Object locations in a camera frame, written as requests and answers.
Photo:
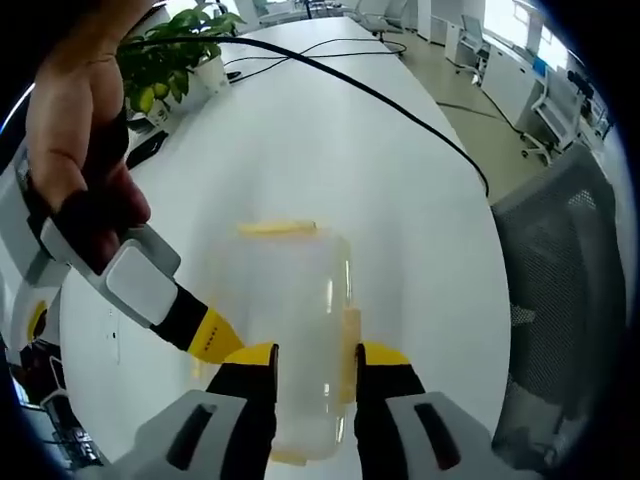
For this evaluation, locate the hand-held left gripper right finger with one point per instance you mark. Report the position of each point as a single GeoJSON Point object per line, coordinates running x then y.
{"type": "Point", "coordinates": [400, 430]}

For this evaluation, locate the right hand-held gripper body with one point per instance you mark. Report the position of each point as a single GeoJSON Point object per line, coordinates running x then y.
{"type": "Point", "coordinates": [25, 280]}

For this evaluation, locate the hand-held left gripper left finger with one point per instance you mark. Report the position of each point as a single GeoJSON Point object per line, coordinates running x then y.
{"type": "Point", "coordinates": [210, 430]}

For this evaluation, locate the clear container with plastic buckle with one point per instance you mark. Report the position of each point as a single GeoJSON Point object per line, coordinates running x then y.
{"type": "Point", "coordinates": [290, 310]}

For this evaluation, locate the person's right hand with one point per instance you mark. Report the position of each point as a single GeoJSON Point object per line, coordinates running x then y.
{"type": "Point", "coordinates": [75, 125]}

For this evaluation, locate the black smartphone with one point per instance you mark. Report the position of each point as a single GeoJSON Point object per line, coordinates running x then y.
{"type": "Point", "coordinates": [147, 150]}

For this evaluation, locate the dark equipment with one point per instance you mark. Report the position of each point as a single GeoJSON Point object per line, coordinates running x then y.
{"type": "Point", "coordinates": [65, 435]}

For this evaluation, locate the white plant pot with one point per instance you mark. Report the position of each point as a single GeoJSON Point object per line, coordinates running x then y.
{"type": "Point", "coordinates": [210, 80]}

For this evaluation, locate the green potted plant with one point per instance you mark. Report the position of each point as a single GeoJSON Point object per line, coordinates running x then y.
{"type": "Point", "coordinates": [165, 65]}

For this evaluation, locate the grey mesh office chair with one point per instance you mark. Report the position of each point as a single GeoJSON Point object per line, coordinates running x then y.
{"type": "Point", "coordinates": [560, 260]}

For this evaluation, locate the white low cabinet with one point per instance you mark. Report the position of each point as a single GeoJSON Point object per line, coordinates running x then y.
{"type": "Point", "coordinates": [510, 85]}

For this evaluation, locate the white frame office chair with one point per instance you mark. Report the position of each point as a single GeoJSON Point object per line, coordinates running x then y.
{"type": "Point", "coordinates": [555, 115]}
{"type": "Point", "coordinates": [472, 40]}

